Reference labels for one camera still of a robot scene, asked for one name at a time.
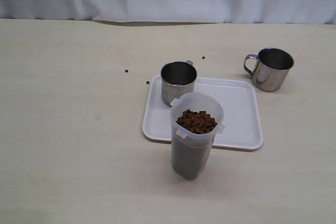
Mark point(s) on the steel mug with kibble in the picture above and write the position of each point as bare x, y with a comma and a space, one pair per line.
271, 68
178, 78

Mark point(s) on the translucent plastic container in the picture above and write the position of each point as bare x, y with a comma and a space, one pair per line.
195, 119

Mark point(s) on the white plastic tray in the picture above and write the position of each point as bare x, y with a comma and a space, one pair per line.
238, 99

